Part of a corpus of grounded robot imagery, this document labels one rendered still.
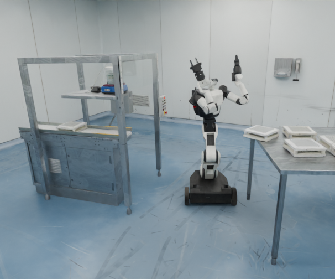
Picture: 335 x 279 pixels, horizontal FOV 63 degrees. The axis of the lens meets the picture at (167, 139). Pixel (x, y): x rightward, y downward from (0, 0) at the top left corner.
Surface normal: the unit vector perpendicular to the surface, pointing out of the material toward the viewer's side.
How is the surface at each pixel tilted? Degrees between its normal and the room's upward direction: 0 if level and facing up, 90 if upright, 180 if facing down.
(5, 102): 90
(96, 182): 90
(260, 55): 90
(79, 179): 91
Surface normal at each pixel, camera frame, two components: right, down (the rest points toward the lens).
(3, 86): 0.87, 0.13
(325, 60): -0.48, 0.29
